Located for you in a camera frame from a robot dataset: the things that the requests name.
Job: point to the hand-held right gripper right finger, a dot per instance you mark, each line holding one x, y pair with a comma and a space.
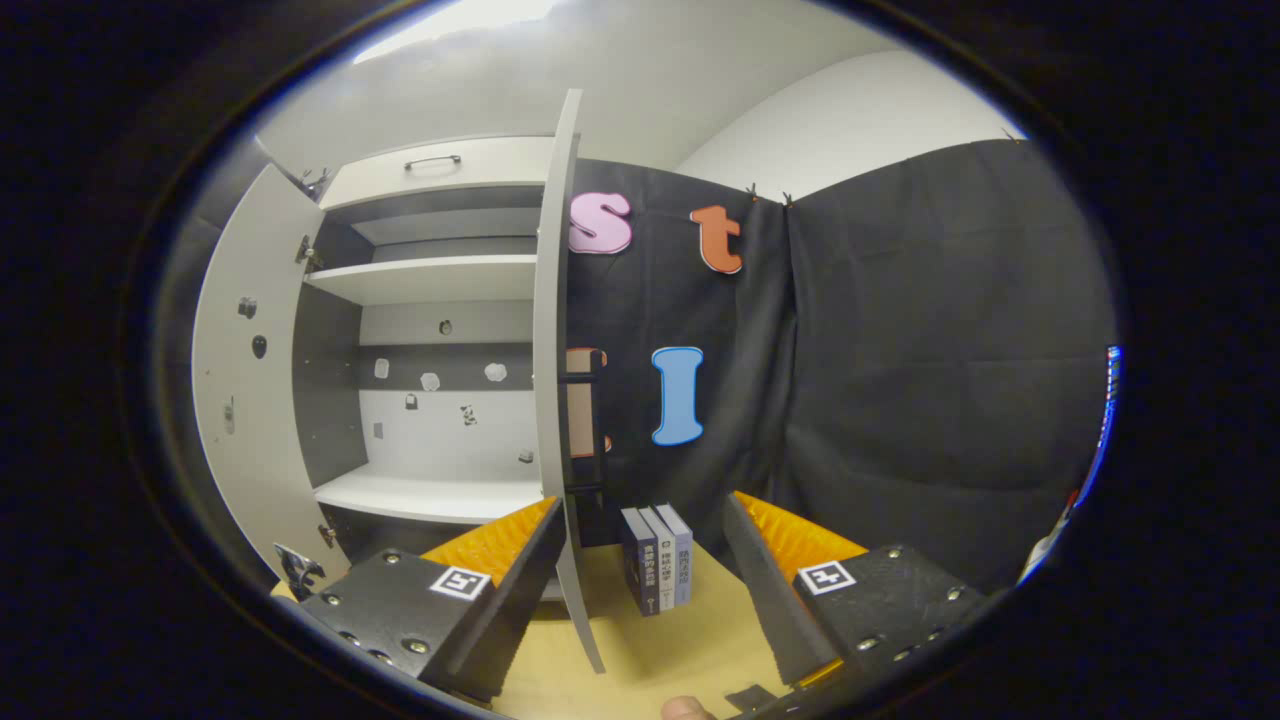
765, 590

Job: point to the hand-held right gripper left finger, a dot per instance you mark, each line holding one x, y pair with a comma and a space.
520, 590

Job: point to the white grey cabinet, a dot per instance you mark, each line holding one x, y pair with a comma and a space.
440, 430

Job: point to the white cabinet door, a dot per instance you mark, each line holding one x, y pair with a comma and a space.
552, 350
250, 450

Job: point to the white cabinet shelf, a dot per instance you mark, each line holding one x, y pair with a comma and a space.
430, 278
430, 495

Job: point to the metal door hinge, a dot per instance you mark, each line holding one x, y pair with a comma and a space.
326, 535
307, 252

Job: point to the white cabinet drawer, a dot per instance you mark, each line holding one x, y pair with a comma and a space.
440, 185

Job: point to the grey blue book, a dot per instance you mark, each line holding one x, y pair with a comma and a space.
683, 555

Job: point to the white book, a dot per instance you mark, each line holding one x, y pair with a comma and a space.
665, 560

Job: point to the dark blue book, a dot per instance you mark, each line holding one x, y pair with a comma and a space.
640, 565

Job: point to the metal clip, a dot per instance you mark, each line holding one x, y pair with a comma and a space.
315, 183

